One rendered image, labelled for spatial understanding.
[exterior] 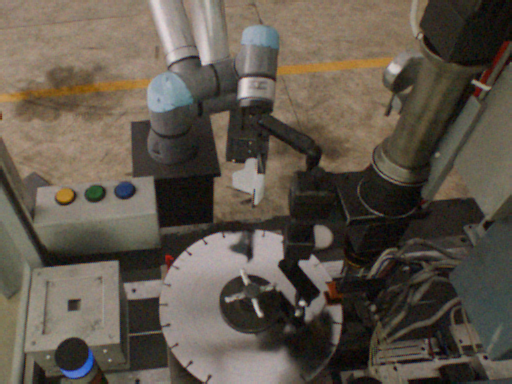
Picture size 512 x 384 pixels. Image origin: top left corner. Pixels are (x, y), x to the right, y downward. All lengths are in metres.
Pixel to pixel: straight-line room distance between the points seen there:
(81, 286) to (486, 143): 0.74
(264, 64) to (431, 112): 0.46
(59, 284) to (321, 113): 1.99
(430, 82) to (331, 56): 2.60
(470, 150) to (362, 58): 2.61
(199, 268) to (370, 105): 2.05
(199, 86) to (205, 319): 0.48
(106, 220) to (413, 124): 0.71
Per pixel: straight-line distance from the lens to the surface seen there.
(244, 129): 0.93
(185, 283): 0.89
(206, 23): 1.23
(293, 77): 2.90
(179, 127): 1.27
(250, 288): 0.83
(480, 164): 0.55
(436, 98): 0.54
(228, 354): 0.84
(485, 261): 0.60
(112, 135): 2.55
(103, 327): 0.93
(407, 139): 0.58
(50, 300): 0.98
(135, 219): 1.07
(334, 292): 0.89
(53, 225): 1.09
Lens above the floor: 1.74
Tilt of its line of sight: 53 degrees down
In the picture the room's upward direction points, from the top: 5 degrees counter-clockwise
